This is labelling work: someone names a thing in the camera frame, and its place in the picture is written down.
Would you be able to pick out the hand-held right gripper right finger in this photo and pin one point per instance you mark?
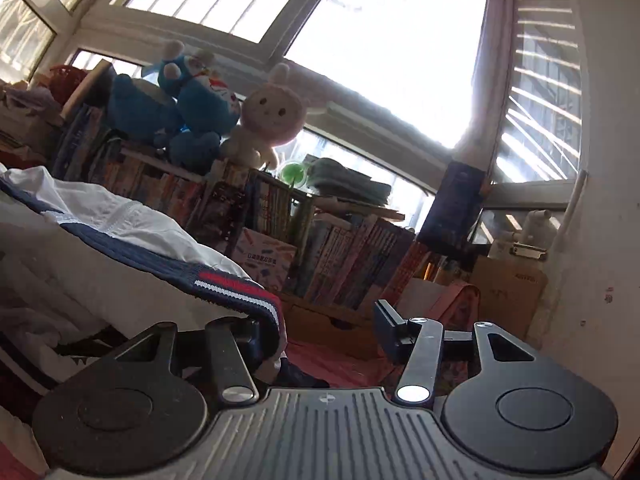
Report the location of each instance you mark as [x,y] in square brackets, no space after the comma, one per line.
[387,330]

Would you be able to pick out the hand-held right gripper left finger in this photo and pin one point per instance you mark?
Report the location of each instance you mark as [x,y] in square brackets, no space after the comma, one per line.
[225,355]

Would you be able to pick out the navy and white jacket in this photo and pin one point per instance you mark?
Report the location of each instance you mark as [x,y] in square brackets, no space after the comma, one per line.
[125,220]

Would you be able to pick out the wooden drawer organizer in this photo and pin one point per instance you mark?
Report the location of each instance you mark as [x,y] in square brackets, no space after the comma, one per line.
[325,325]

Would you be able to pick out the pink triangular toy playset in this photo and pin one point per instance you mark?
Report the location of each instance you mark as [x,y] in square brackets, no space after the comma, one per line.
[450,300]

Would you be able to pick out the row of books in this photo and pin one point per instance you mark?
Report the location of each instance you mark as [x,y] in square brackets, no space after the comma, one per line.
[345,255]

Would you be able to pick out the white printed cardboard box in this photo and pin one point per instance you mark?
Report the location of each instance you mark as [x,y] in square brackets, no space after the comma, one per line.
[265,260]

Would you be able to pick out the brown cardboard box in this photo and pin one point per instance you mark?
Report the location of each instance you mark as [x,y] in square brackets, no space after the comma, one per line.
[510,290]

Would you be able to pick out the dark blue poster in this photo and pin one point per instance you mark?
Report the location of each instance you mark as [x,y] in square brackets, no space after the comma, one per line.
[452,205]

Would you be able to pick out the teal folded cloth stack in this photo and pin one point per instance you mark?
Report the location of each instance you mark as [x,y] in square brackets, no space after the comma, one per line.
[350,180]

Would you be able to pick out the metal clipboard clip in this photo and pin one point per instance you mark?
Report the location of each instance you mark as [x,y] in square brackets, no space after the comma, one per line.
[527,251]

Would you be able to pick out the green toy plant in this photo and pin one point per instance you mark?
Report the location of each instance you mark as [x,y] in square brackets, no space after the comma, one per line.
[294,174]

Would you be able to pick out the white plastic pipe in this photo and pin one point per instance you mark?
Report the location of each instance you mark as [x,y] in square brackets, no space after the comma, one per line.
[537,225]

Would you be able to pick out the blue cat plush toy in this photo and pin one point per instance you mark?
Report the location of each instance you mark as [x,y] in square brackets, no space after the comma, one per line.
[200,110]

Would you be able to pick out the pink bunny plush toy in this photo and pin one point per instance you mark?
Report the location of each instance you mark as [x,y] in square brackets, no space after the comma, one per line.
[270,110]

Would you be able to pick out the plain blue plush toy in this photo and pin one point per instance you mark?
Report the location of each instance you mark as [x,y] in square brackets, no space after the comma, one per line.
[137,110]

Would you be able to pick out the red plastic basket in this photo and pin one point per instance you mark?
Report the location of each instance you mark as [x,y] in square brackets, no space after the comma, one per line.
[70,80]

